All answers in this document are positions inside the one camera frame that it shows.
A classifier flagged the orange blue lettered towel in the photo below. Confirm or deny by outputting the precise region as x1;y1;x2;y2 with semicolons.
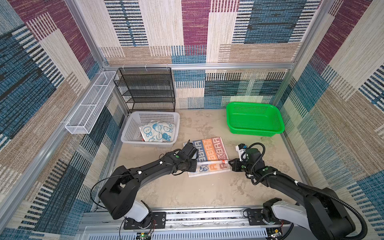
188;137;231;178

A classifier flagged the blue bunny pattern towel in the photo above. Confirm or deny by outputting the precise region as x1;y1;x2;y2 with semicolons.
139;121;176;143

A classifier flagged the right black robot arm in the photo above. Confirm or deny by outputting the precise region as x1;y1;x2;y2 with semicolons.
229;144;356;240

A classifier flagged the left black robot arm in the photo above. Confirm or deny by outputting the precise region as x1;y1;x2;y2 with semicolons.
98;142;198;222

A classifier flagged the white plastic laundry basket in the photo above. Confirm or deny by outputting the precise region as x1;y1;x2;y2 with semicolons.
121;111;180;147

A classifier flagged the green plastic basket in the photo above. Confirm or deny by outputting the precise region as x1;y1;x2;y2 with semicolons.
226;102;285;137

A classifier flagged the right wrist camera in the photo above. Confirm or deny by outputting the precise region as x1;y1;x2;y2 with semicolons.
236;144;248;162

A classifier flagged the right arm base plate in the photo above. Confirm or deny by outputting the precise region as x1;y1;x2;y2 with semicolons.
243;208;291;226

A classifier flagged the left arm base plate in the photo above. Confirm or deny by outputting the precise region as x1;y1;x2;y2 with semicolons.
123;212;167;230

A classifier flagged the black wire shelf rack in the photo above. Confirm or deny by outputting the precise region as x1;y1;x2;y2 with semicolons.
115;67;176;113

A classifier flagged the aluminium front rail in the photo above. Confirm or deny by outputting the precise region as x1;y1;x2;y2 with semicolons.
75;206;315;240

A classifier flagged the white wire mesh tray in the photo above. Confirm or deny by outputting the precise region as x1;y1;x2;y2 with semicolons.
65;72;117;135

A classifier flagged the black corrugated cable conduit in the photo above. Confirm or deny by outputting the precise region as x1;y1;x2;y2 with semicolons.
241;142;368;240

